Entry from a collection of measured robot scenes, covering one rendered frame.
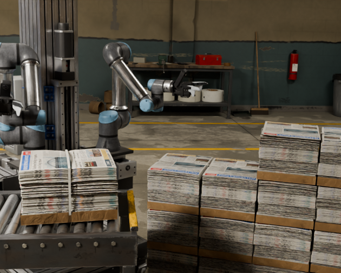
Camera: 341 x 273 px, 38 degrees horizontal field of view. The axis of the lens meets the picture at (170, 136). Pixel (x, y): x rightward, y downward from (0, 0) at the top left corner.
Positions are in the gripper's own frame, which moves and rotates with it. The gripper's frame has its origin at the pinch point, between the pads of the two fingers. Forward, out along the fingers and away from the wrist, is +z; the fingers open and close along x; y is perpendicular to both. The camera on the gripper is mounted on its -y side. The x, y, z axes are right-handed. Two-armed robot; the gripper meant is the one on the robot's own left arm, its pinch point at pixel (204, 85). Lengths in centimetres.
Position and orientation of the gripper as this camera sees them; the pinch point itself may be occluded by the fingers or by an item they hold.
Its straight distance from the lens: 292.5
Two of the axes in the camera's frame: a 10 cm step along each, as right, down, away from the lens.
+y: 0.2, 9.4, 3.4
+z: 9.3, 1.1, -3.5
